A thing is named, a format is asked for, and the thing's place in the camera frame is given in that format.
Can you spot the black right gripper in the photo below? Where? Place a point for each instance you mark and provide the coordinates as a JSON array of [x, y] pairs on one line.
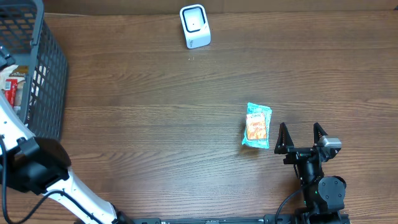
[[301, 152]]

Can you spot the teal orange snack packet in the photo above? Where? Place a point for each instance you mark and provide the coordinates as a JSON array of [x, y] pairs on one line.
[[257, 127]]

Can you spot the beige brown snack pouch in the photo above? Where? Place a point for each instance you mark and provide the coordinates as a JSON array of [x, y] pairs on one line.
[[15, 72]]

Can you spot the red snack bar packet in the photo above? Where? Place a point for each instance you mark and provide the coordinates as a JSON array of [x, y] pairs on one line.
[[11, 90]]

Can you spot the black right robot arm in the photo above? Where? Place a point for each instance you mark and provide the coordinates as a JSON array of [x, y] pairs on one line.
[[323, 196]]

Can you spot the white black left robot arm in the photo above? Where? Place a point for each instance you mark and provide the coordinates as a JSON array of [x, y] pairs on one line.
[[42, 166]]

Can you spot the white barcode scanner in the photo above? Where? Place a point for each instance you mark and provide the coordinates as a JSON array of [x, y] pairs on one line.
[[195, 26]]

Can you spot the grey plastic mesh basket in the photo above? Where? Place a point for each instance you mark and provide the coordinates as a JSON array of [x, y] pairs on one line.
[[29, 40]]

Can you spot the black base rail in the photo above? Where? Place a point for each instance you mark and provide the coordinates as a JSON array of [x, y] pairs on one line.
[[266, 219]]

